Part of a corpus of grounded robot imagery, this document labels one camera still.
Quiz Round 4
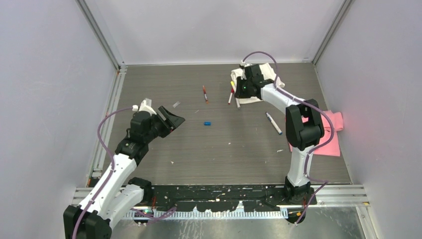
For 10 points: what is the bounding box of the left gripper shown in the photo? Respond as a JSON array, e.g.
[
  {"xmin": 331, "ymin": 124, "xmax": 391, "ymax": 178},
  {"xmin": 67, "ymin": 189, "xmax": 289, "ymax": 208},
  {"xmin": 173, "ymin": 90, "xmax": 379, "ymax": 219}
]
[{"xmin": 144, "ymin": 107, "xmax": 185, "ymax": 143}]

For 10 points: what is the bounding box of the white acrylic marker grey tip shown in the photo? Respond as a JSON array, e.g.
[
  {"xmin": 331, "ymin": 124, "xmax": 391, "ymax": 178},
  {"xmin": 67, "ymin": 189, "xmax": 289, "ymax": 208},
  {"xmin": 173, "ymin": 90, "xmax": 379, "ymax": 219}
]
[{"xmin": 235, "ymin": 98, "xmax": 240, "ymax": 109}]

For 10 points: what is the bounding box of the white blue marker pen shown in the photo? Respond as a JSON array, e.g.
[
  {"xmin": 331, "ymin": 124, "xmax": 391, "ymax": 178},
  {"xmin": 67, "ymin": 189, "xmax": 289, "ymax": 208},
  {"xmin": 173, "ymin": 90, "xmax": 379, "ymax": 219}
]
[{"xmin": 265, "ymin": 112, "xmax": 283, "ymax": 135}]

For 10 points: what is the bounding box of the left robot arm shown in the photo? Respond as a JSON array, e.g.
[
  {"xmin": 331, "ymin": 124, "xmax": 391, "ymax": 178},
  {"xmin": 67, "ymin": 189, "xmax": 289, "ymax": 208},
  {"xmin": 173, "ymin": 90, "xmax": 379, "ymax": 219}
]
[{"xmin": 63, "ymin": 100, "xmax": 185, "ymax": 239}]

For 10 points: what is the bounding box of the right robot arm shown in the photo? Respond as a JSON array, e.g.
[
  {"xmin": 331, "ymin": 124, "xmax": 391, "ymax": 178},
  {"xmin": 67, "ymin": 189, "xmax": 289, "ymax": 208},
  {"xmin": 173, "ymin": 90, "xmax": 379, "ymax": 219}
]
[{"xmin": 230, "ymin": 63, "xmax": 324, "ymax": 204}]

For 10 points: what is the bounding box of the clear pen cap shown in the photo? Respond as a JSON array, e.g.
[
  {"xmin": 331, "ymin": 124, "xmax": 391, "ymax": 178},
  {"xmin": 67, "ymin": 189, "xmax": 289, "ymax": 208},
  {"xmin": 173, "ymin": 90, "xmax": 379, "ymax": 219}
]
[{"xmin": 173, "ymin": 101, "xmax": 181, "ymax": 108}]

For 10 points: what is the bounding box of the orange brown gel pen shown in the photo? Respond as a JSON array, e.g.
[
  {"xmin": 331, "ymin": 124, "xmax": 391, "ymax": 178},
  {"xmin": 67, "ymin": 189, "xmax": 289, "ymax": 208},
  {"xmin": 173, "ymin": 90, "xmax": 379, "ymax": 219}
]
[{"xmin": 203, "ymin": 85, "xmax": 209, "ymax": 104}]

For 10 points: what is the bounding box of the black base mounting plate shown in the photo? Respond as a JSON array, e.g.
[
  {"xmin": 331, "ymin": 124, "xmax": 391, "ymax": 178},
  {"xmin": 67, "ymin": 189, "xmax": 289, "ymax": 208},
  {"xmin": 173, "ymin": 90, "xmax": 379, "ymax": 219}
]
[{"xmin": 137, "ymin": 184, "xmax": 316, "ymax": 212}]

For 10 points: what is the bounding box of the pink cloth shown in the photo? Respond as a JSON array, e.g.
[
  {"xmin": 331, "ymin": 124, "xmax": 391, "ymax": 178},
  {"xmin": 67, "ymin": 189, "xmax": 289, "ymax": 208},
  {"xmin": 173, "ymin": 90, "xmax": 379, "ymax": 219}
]
[{"xmin": 285, "ymin": 106, "xmax": 343, "ymax": 156}]

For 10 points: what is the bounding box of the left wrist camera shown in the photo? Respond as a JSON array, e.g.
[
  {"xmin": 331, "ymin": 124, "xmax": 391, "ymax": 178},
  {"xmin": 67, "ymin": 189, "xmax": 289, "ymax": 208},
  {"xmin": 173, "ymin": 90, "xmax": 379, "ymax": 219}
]
[{"xmin": 132, "ymin": 98, "xmax": 157, "ymax": 116}]

